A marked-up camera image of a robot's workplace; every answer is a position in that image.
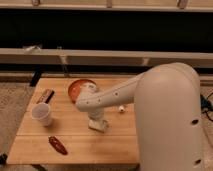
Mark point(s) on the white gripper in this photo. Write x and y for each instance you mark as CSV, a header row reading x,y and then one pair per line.
x,y
96,115

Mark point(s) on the white sponge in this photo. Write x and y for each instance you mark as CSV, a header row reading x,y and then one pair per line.
x,y
98,125

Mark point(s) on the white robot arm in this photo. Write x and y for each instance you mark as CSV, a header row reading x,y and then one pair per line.
x,y
167,109

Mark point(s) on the small white object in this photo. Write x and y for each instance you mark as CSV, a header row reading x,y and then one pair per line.
x,y
121,109

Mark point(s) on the orange bowl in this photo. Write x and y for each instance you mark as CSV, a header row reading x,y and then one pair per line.
x,y
74,88

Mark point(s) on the wooden table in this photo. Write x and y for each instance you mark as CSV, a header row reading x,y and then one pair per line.
x,y
118,145

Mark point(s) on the red chili pepper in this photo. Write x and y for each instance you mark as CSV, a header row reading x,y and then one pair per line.
x,y
57,145

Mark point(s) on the brown snack bar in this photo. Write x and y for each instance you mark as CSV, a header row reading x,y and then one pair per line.
x,y
46,96

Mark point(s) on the white paper cup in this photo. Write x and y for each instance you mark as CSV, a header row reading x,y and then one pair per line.
x,y
42,113

